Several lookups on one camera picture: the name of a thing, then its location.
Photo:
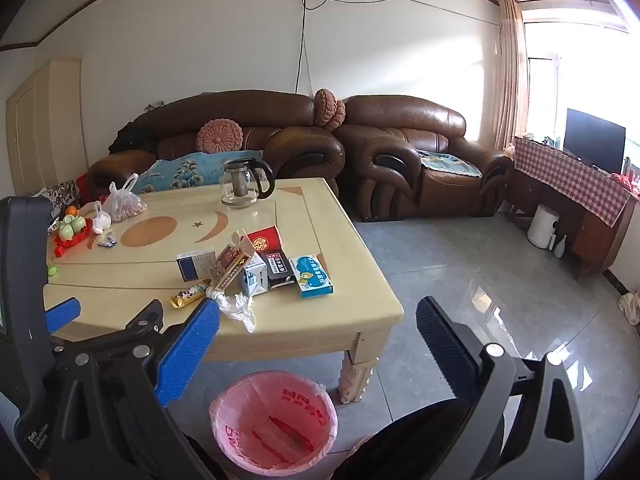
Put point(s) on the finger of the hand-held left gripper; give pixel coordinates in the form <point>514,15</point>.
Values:
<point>62,313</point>

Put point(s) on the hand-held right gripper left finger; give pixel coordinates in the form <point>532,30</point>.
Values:
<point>190,345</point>

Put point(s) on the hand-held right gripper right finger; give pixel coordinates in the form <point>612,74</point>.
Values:
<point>442,342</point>

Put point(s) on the candy bar wrapper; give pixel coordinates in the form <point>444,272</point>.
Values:
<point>187,295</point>

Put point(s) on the white tissue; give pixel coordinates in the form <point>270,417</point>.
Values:
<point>236,310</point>

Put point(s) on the blue and white box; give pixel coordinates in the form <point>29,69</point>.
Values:
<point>192,265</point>

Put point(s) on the brown paper carton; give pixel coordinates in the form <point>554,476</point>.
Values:
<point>227,260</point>

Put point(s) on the bin with pink bag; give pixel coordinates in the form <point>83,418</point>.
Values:
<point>300,405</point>

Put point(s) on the light blue medicine box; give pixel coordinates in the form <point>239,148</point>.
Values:
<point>312,276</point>

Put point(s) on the small green object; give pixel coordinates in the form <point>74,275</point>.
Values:
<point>51,270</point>

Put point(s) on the green tea cup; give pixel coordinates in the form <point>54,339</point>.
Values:
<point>78,223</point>
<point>66,232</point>

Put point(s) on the red tray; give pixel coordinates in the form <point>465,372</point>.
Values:
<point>75,245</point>

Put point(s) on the small blue candy wrapper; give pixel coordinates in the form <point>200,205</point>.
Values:
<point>107,241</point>

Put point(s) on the black and white floral fabric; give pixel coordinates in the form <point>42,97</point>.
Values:
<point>62,192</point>

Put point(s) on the white milk carton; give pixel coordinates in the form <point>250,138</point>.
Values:
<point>252,280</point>

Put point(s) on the small white plastic bag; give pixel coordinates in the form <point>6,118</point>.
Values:
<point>101,222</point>

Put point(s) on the black box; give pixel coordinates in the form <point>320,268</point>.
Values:
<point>277,270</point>

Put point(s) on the beige coffee table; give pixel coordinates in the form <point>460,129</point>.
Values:
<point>325,330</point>

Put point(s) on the plastic bag of nuts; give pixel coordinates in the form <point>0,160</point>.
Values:
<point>125,207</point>

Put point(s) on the red paper cup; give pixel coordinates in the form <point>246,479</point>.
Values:
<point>262,242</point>

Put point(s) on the cream wardrobe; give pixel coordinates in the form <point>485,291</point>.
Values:
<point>45,125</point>

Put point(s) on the white bottle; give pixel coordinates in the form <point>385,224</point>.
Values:
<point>560,247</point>

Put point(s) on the white round appliance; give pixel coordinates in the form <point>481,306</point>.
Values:
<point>542,227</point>

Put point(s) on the black clothing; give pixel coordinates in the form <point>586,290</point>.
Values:
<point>132,137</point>

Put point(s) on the blue floral cushion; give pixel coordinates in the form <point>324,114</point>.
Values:
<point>185,172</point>

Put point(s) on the blue seat mat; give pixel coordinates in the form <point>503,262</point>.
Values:
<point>450,164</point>

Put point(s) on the wooden cabinet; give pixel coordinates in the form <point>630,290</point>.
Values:
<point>590,240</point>

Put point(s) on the white cloth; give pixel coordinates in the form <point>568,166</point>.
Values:
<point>631,307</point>

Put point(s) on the red checkered cloth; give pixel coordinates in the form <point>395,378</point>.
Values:
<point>570,180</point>

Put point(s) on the large round pink cushion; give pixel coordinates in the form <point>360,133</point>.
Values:
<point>220,136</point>

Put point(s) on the brown leather armchair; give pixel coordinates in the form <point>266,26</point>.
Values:
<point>430,120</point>

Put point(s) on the long brown leather sofa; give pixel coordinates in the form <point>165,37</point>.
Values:
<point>280,115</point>

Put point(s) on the black television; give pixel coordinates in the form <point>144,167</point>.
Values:
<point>595,140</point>

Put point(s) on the pink curtain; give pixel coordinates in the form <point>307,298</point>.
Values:
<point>512,75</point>

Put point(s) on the window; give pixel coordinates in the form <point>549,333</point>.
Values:
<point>575,60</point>

